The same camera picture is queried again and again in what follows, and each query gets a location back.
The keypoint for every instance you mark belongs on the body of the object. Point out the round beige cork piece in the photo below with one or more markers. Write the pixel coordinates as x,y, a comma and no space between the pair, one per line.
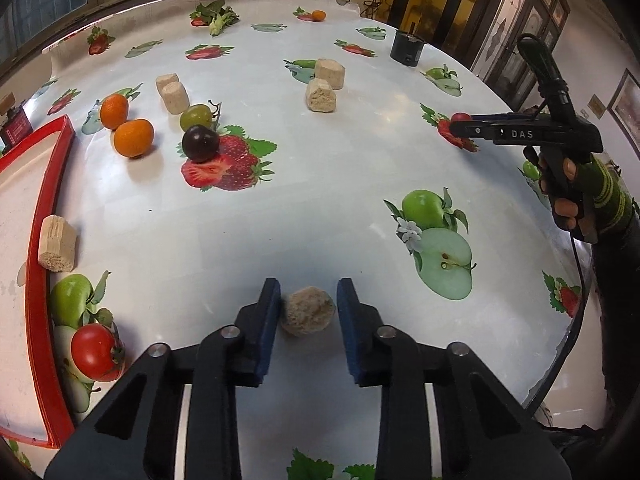
307,311

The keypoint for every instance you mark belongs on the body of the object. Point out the green vegetable bunch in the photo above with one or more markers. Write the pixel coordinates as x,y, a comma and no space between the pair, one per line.
215,16

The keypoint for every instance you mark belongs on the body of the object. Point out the beige block on tray rim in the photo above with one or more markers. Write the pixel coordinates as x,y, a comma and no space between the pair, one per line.
57,244

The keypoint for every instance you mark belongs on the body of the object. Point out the dark purple tomato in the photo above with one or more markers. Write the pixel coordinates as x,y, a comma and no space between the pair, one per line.
200,144

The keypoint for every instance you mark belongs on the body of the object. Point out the fruit print tablecloth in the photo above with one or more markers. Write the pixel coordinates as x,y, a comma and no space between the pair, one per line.
447,244

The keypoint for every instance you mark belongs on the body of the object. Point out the right hand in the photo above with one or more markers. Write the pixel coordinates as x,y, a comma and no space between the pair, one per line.
563,194

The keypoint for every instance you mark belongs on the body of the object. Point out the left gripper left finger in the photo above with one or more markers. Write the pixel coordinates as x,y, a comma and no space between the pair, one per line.
236,355

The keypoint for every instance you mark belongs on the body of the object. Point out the orange tangerine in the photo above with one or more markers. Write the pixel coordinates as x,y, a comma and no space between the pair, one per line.
134,138
114,111

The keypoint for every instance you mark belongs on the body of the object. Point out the large red tomato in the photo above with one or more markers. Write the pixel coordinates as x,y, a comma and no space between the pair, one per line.
98,353

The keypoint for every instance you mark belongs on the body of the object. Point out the red rimmed white tray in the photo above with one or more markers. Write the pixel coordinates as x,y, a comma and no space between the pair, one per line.
33,408

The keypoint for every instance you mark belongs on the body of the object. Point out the green tomato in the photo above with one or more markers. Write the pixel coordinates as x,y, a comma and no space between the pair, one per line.
196,115

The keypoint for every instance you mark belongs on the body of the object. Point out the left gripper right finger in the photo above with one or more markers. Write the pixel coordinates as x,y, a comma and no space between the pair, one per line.
380,355

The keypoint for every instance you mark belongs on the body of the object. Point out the right forearm striped sleeve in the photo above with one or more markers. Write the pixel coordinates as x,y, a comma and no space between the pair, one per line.
613,207

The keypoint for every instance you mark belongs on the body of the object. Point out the large beige cylinder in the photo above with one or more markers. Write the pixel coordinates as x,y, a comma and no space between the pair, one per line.
320,96
331,71

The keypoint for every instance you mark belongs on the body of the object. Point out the small orange fruit far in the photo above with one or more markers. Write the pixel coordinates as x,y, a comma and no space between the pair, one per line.
318,15

